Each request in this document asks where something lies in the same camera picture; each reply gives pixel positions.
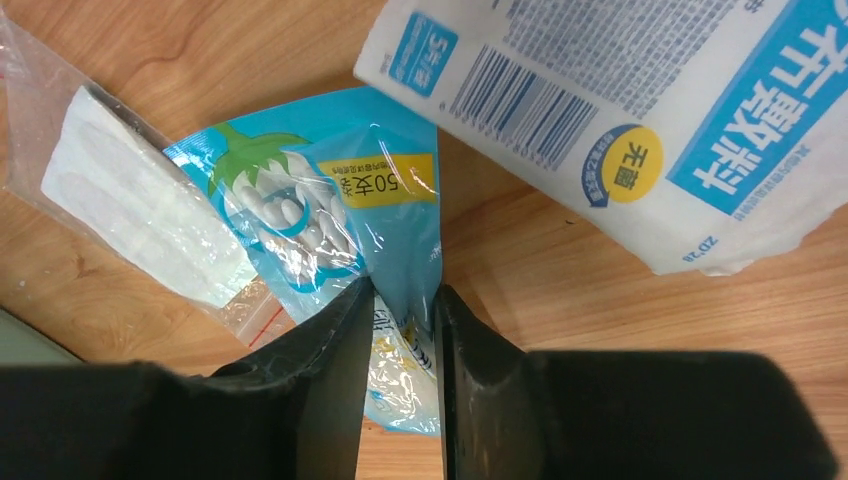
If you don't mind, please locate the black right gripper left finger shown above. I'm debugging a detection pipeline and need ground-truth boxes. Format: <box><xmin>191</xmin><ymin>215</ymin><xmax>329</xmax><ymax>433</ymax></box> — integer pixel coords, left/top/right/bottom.
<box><xmin>1</xmin><ymin>278</ymin><xmax>374</xmax><ymax>479</ymax></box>

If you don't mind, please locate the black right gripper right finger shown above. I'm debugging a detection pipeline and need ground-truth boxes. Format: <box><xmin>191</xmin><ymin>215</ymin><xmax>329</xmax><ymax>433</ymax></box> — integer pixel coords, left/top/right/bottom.
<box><xmin>433</xmin><ymin>285</ymin><xmax>838</xmax><ymax>479</ymax></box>

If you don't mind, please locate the blue mask package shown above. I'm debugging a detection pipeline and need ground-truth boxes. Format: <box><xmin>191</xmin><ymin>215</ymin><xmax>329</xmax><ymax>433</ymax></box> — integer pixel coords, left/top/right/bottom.
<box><xmin>165</xmin><ymin>87</ymin><xmax>443</xmax><ymax>436</ymax></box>

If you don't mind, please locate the mint green medicine kit case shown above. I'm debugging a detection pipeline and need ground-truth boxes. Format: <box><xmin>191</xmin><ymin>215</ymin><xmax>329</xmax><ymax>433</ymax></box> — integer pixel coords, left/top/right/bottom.
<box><xmin>1</xmin><ymin>309</ymin><xmax>82</xmax><ymax>366</ymax></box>

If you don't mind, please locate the white gauze packet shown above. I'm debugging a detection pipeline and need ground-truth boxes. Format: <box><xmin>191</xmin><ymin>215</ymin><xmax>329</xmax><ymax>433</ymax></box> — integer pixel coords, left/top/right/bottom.
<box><xmin>1</xmin><ymin>18</ymin><xmax>291</xmax><ymax>349</ymax></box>

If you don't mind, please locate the white blue cotton packet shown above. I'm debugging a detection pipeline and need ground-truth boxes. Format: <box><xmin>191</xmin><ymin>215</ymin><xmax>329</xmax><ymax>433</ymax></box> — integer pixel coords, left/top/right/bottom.
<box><xmin>354</xmin><ymin>0</ymin><xmax>847</xmax><ymax>275</ymax></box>

